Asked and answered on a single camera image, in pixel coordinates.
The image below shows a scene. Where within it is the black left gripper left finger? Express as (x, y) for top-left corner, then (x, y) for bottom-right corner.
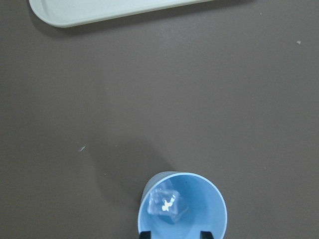
(139, 231), (152, 239)

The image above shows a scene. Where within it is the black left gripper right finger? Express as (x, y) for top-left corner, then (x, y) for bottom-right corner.
(200, 231), (213, 239)

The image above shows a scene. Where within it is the clear ice cube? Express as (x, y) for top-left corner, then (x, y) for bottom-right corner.
(147, 189), (189, 224)

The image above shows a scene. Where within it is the light blue plastic cup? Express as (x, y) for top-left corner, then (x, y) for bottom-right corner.
(137, 171), (227, 239)

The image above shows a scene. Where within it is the cream rabbit tray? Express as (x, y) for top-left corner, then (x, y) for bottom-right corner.
(29, 0), (203, 28)

